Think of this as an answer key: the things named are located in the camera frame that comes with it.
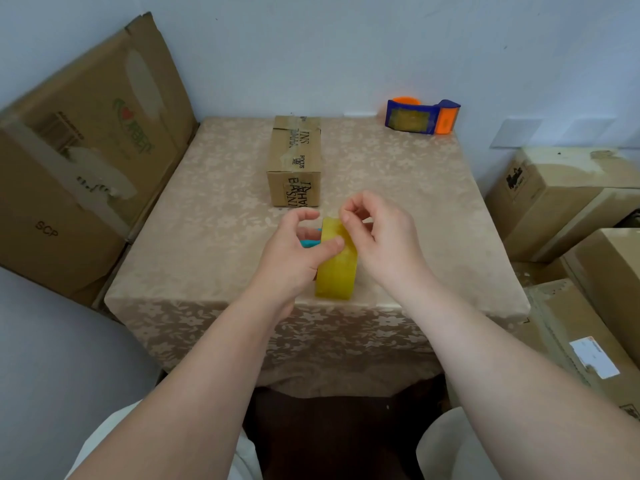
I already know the person's left hand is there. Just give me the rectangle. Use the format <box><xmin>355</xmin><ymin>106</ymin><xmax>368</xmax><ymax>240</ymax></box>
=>
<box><xmin>248</xmin><ymin>208</ymin><xmax>346</xmax><ymax>321</ymax></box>

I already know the person's right hand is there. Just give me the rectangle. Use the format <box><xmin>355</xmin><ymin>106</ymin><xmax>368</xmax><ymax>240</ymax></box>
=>
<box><xmin>339</xmin><ymin>190</ymin><xmax>434</xmax><ymax>296</ymax></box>

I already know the yellow packing tape roll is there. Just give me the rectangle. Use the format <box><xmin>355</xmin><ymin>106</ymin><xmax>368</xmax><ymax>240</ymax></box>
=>
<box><xmin>314</xmin><ymin>217</ymin><xmax>359</xmax><ymax>301</ymax></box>

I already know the person's left forearm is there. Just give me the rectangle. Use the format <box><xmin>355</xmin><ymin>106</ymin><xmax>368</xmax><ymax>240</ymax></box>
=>
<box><xmin>66</xmin><ymin>289</ymin><xmax>297</xmax><ymax>480</ymax></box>

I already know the person's right forearm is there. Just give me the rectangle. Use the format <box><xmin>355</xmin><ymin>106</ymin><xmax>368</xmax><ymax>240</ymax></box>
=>
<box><xmin>394</xmin><ymin>275</ymin><xmax>640</xmax><ymax>480</ymax></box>

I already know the small taped cardboard box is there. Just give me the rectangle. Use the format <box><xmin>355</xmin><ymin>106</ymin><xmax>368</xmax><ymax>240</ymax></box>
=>
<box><xmin>266</xmin><ymin>115</ymin><xmax>322</xmax><ymax>208</ymax></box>

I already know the beige floral tablecloth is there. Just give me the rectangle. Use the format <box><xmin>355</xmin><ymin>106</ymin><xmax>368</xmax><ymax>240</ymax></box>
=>
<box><xmin>104</xmin><ymin>116</ymin><xmax>532</xmax><ymax>399</ymax></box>

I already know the blue orange tape dispenser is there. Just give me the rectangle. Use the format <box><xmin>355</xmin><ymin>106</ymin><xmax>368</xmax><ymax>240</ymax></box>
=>
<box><xmin>384</xmin><ymin>96</ymin><xmax>462</xmax><ymax>136</ymax></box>

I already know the dark brown fabric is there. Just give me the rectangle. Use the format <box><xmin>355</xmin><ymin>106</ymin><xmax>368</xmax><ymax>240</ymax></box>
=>
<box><xmin>242</xmin><ymin>374</ymin><xmax>447</xmax><ymax>480</ymax></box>

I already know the cardboard box with black print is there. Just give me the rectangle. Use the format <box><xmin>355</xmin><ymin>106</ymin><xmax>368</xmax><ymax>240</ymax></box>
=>
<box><xmin>484</xmin><ymin>147</ymin><xmax>640</xmax><ymax>264</ymax></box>

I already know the large worn cardboard box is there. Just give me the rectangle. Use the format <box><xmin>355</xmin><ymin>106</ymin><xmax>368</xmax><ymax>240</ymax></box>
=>
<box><xmin>0</xmin><ymin>12</ymin><xmax>200</xmax><ymax>309</ymax></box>

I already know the cardboard box with white label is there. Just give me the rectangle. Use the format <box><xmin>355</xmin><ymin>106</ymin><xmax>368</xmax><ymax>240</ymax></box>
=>
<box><xmin>520</xmin><ymin>279</ymin><xmax>640</xmax><ymax>421</ymax></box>

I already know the plain brown cardboard box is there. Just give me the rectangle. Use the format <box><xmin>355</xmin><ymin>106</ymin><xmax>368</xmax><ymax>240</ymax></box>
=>
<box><xmin>561</xmin><ymin>228</ymin><xmax>640</xmax><ymax>369</ymax></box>

